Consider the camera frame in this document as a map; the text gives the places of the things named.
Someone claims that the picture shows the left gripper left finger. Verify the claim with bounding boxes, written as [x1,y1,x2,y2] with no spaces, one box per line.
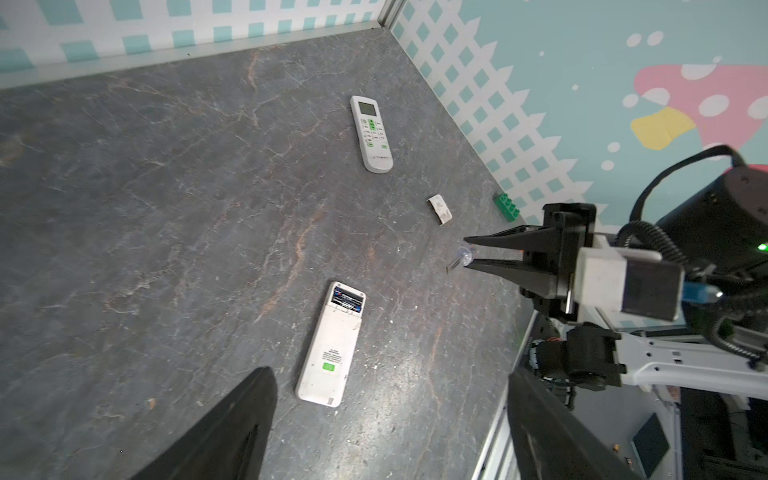
[134,367,278,479]

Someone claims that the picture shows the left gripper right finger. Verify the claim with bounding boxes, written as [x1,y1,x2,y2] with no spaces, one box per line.
[507,367,639,480]

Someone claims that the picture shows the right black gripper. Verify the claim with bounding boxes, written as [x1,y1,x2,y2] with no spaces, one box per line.
[464,203,596,321]

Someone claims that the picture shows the white battery cover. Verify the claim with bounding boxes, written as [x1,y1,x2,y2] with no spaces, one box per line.
[427,194,453,225]

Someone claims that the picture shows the white remote with green buttons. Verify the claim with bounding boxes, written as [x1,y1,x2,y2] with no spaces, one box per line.
[296,281,366,408]

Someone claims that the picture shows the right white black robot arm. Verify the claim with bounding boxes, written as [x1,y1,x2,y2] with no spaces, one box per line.
[459,145,767,479]

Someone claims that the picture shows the batteries in remote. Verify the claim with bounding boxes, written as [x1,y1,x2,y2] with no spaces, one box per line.
[330,286,365,314]

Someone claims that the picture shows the white air conditioner remote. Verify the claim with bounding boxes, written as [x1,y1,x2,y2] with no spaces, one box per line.
[350,95,394,174]

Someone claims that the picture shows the green toy brick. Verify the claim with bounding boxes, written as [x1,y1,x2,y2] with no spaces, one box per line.
[493,193,520,222]

